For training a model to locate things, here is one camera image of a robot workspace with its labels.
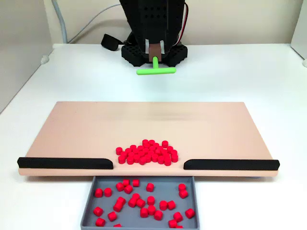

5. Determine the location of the grey wall conduit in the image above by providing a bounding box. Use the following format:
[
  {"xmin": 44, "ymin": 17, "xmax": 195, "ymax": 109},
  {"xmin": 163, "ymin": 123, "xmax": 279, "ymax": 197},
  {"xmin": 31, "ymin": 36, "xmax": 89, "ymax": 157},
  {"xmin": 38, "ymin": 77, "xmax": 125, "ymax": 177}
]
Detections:
[{"xmin": 51, "ymin": 0, "xmax": 69, "ymax": 44}]

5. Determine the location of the red white black servo cable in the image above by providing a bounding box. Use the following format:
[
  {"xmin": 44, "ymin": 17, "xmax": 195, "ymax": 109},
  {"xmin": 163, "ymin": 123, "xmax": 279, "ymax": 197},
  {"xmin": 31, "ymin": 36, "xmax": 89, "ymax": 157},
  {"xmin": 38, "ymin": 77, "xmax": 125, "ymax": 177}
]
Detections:
[{"xmin": 178, "ymin": 2, "xmax": 190, "ymax": 45}]

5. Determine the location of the beige flat board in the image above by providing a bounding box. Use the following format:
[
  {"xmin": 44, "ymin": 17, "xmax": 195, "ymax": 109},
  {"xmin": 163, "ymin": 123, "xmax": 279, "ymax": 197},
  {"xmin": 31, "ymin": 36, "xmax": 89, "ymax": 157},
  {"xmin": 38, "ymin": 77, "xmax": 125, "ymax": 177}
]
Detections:
[{"xmin": 18, "ymin": 101, "xmax": 280, "ymax": 180}]

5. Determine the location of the pale side partition panel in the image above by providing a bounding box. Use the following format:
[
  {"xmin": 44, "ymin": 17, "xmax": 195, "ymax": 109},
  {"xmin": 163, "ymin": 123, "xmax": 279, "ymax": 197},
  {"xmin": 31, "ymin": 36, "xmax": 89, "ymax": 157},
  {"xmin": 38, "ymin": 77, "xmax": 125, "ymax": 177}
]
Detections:
[
  {"xmin": 0, "ymin": 0, "xmax": 54, "ymax": 115},
  {"xmin": 290, "ymin": 0, "xmax": 307, "ymax": 60}
]

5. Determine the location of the grey rectangular container tray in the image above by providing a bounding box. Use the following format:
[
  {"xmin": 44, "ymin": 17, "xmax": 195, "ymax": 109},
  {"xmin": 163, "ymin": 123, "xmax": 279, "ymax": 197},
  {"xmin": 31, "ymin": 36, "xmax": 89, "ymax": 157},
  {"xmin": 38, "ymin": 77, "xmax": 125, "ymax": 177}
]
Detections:
[{"xmin": 80, "ymin": 176, "xmax": 201, "ymax": 228}]

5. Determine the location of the green T-shaped pusher tool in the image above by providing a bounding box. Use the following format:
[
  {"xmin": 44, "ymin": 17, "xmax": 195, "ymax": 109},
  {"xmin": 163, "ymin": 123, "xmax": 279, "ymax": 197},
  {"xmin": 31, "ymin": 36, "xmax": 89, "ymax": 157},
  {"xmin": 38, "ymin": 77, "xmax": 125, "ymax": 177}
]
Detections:
[{"xmin": 136, "ymin": 56, "xmax": 177, "ymax": 76}]

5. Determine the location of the black foam edge rail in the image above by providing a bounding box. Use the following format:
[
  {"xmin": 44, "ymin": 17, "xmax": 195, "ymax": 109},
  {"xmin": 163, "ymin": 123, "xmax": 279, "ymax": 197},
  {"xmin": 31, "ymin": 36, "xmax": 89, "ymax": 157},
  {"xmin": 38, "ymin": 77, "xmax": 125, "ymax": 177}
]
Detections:
[
  {"xmin": 17, "ymin": 157, "xmax": 114, "ymax": 170},
  {"xmin": 183, "ymin": 159, "xmax": 281, "ymax": 171}
]

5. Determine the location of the thin pale wall cable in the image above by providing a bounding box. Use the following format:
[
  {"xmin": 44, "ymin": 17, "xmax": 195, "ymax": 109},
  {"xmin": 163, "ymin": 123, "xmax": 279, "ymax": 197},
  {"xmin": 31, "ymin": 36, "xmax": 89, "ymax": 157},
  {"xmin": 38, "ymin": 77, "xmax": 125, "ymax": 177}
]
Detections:
[{"xmin": 68, "ymin": 3, "xmax": 122, "ymax": 44}]

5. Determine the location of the brown tool holder block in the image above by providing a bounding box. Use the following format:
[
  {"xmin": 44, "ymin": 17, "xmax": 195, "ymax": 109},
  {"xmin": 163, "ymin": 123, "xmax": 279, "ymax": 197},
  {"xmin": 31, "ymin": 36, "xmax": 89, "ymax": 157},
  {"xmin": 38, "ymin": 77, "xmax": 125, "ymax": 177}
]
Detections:
[{"xmin": 148, "ymin": 44, "xmax": 162, "ymax": 62}]

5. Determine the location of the black table clamp strap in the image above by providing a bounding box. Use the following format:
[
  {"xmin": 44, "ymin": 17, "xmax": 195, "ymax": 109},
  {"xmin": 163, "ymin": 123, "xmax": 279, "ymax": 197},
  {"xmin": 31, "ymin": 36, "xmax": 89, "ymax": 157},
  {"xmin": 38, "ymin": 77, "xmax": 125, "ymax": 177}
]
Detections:
[{"xmin": 100, "ymin": 33, "xmax": 125, "ymax": 51}]

